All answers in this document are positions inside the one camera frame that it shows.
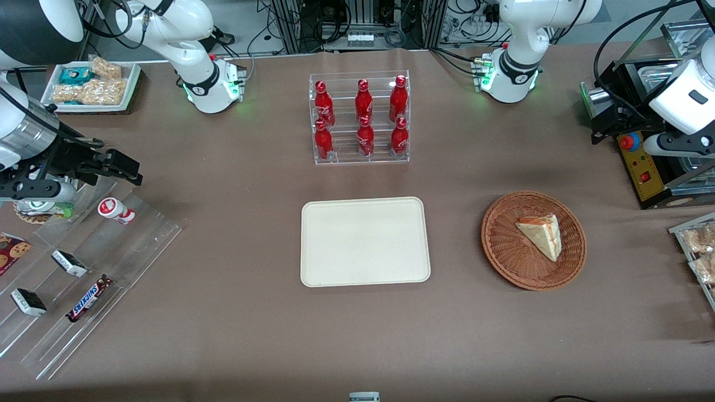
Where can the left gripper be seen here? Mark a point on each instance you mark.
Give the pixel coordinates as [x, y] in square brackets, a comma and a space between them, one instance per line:
[630, 109]

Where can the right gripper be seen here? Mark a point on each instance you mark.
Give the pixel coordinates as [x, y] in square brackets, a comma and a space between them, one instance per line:
[68, 156]

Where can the triangle sandwich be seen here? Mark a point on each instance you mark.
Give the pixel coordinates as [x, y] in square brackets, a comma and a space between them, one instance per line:
[543, 234]

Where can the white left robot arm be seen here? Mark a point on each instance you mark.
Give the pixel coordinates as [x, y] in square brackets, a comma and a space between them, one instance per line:
[525, 33]

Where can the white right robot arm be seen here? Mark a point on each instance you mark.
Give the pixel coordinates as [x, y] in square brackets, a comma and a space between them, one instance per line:
[184, 28]

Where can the white rectangular snack tray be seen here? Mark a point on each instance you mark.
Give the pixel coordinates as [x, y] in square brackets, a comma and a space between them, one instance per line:
[131, 84]

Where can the grey tray with snack bags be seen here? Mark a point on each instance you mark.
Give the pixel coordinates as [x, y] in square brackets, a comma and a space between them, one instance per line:
[678, 234]

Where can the metal tray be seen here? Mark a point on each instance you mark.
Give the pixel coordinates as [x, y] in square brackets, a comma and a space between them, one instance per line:
[678, 36]

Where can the large brown wicker basket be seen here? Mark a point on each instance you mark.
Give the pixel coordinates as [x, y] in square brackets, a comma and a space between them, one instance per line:
[508, 245]

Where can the cream plastic tray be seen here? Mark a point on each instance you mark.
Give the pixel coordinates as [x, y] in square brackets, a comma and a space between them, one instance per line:
[366, 241]

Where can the black machine with yellow panel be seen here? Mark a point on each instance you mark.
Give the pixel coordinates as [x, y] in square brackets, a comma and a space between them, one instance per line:
[642, 167]

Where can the red white yogurt bottle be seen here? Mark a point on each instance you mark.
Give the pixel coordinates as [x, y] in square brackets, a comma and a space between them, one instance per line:
[114, 210]

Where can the beige rice cracker bag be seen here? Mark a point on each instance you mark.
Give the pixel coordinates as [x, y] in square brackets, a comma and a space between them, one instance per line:
[106, 68]
[67, 93]
[106, 92]

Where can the clear acrylic stepped shelf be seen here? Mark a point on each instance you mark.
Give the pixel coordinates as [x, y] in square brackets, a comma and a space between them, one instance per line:
[128, 251]

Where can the clear pastry snack bag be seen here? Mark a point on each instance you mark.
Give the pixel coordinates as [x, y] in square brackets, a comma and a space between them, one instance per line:
[705, 269]
[699, 239]

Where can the teal snack pack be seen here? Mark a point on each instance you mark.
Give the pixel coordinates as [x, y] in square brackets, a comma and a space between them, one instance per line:
[75, 75]

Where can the black white snack box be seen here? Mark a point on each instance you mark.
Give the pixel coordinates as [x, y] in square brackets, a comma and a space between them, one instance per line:
[69, 263]
[28, 302]

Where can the chocolate chip cookie pack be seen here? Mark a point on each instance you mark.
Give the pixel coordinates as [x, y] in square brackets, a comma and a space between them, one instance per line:
[12, 252]

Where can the Snickers chocolate bar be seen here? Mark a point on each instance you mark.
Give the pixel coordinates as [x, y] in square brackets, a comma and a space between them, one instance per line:
[88, 299]

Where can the red cola bottle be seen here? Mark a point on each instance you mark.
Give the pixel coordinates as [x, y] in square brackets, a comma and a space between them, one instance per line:
[399, 138]
[363, 100]
[323, 142]
[323, 106]
[398, 100]

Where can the clear acrylic bottle rack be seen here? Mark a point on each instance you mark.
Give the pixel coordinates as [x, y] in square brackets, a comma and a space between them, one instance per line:
[343, 156]

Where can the aluminium equipment rack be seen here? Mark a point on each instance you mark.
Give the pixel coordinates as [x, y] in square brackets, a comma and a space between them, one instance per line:
[430, 25]

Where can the white power strip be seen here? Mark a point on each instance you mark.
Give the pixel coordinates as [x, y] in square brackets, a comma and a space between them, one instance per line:
[360, 39]

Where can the white grey device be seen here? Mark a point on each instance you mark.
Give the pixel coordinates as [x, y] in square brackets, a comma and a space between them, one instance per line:
[364, 397]

